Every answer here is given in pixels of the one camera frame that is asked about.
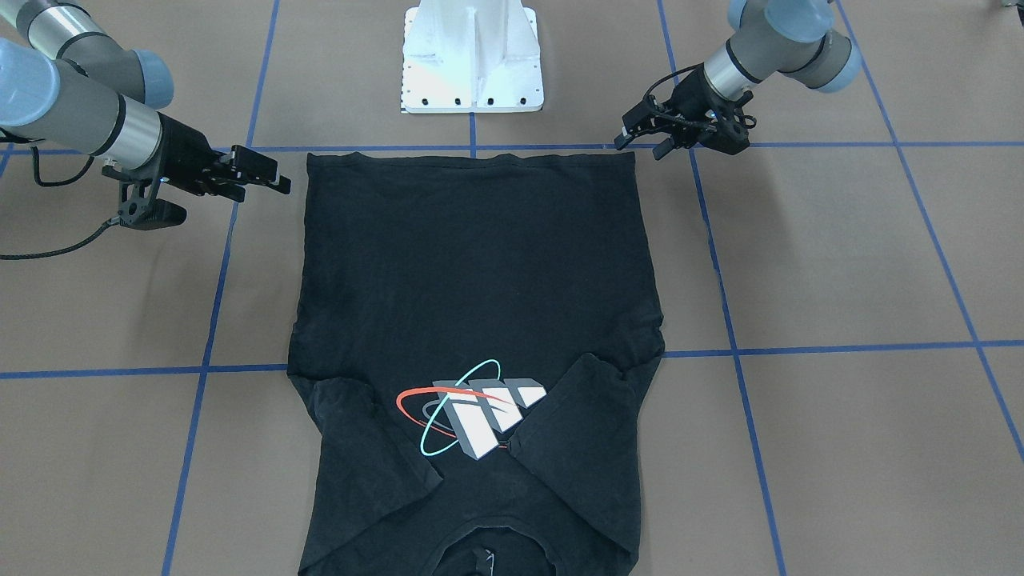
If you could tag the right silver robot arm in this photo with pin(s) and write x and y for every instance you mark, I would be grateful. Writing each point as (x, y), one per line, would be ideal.
(66, 80)

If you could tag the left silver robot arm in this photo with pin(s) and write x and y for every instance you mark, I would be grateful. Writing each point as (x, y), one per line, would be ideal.
(796, 39)

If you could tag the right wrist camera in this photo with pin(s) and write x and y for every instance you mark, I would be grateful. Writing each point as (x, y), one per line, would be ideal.
(139, 207)

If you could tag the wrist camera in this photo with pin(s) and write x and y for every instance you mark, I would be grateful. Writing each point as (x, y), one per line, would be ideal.
(727, 129)
(139, 207)

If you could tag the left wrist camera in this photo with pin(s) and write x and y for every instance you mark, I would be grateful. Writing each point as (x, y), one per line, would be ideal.
(727, 129)

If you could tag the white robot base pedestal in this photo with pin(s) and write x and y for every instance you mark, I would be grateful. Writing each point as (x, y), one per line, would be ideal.
(471, 57)

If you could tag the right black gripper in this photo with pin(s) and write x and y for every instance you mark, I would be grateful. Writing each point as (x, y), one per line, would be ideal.
(182, 150)

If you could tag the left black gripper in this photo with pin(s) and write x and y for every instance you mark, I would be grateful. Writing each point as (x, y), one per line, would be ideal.
(690, 105)

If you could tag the black graphic t-shirt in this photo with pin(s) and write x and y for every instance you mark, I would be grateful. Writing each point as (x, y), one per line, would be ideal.
(474, 341)

